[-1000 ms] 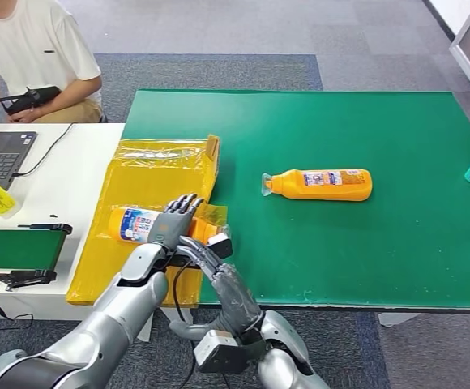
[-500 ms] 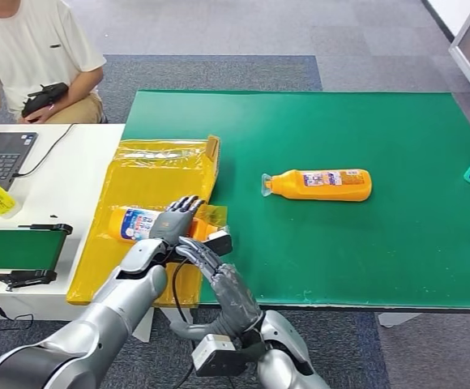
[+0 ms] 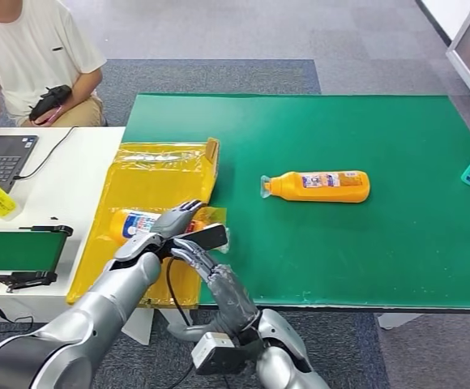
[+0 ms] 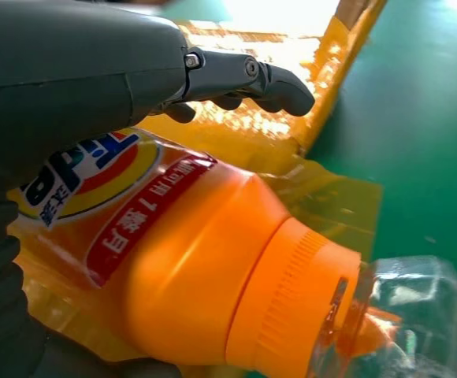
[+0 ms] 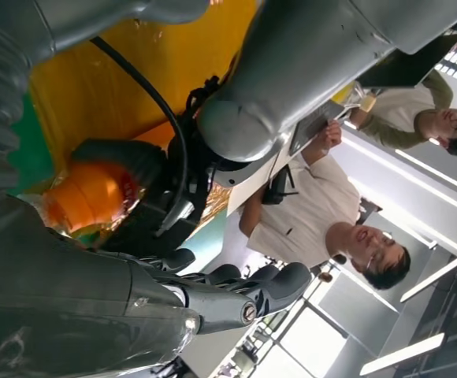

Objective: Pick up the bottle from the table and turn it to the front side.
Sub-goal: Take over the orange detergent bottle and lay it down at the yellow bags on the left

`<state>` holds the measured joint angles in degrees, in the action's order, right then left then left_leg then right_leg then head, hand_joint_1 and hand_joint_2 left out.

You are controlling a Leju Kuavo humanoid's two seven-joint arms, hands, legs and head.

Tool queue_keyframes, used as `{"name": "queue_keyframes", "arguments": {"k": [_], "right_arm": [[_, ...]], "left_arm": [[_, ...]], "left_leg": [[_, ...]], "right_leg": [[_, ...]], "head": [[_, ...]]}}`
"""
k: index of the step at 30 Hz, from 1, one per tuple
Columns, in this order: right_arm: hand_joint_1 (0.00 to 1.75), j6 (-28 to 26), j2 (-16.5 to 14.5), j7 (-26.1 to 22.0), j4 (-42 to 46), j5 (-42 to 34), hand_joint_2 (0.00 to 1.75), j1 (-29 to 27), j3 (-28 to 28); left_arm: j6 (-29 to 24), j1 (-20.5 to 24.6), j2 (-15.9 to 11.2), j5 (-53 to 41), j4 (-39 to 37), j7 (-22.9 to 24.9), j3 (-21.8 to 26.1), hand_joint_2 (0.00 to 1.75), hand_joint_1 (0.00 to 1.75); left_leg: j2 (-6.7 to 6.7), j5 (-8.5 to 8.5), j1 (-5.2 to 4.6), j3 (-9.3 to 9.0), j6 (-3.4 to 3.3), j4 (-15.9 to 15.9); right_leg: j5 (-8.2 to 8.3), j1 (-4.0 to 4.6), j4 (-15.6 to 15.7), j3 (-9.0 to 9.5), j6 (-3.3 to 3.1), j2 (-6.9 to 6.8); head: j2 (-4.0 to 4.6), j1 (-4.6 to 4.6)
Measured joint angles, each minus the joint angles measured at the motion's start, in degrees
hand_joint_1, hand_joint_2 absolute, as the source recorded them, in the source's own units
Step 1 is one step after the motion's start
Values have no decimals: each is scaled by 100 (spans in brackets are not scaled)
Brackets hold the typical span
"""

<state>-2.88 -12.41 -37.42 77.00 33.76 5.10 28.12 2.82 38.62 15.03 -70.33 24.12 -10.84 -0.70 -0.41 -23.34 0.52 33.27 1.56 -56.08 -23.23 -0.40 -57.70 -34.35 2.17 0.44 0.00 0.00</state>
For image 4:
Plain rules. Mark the orange detergent bottle clear cap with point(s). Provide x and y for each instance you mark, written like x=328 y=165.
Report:
x=193 y=271

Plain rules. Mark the yellow taped cardboard box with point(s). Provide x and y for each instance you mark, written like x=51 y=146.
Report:
x=252 y=125

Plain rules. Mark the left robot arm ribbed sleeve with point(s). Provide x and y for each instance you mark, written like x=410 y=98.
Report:
x=0 y=287

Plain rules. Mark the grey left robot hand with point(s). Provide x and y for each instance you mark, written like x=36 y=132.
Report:
x=75 y=68

